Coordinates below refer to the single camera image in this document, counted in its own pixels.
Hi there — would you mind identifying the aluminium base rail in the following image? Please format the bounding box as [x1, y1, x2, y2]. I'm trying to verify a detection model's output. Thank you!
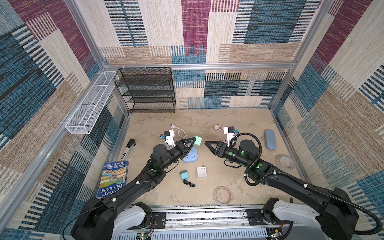
[113, 203, 334, 240]

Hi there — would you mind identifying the blue fabric glasses case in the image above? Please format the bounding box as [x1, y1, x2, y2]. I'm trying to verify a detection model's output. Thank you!
[264, 130, 277, 151]

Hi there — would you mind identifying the black grey stapler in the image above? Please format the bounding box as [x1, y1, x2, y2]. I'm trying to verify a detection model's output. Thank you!
[121, 139, 138, 161]

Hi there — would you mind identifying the blue children's book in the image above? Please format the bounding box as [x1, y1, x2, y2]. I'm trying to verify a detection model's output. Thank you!
[97, 161, 129, 199]

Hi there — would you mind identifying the clear tape roll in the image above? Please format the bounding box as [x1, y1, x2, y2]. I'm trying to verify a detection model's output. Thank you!
[214, 186, 232, 206]

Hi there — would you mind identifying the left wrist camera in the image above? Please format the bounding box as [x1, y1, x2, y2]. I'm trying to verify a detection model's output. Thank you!
[161, 130, 176, 148]

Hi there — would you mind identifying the black wire shelf rack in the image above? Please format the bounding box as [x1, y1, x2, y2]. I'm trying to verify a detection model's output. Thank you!
[115, 67, 176, 114]

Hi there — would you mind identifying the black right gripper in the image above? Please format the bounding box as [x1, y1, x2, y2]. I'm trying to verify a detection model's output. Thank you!
[204, 141, 249, 168]

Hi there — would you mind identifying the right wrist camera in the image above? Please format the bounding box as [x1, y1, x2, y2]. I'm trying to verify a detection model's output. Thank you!
[223, 127, 239, 148]

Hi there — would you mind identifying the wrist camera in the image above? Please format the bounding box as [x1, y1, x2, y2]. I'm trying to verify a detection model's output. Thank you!
[223, 127, 239, 148]
[161, 130, 176, 148]

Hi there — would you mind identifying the teal charger with black cable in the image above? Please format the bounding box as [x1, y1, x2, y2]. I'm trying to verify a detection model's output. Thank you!
[180, 170, 196, 187]

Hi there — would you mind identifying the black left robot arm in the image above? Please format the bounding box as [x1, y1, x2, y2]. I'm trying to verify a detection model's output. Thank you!
[71, 138, 196, 240]

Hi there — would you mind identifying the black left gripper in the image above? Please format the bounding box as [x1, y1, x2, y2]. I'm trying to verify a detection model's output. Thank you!
[159, 138, 194, 172]

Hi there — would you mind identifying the white power strip cable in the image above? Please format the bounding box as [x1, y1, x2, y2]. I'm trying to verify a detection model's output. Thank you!
[170, 123, 188, 140]

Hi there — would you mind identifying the white wire wall basket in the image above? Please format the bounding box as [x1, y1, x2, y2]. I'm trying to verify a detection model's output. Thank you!
[65, 72, 117, 135]

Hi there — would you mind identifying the blue square power strip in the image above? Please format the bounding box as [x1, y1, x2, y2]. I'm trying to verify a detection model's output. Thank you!
[183, 147, 198, 163]

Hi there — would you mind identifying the transparent tape roll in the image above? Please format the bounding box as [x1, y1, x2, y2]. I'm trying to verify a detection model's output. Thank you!
[275, 155, 296, 172]

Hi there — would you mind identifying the white square charger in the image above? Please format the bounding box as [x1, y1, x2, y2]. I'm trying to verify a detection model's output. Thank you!
[197, 167, 208, 179]

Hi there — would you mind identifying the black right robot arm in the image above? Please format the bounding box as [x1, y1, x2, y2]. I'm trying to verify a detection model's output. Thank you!
[205, 133, 383, 240]

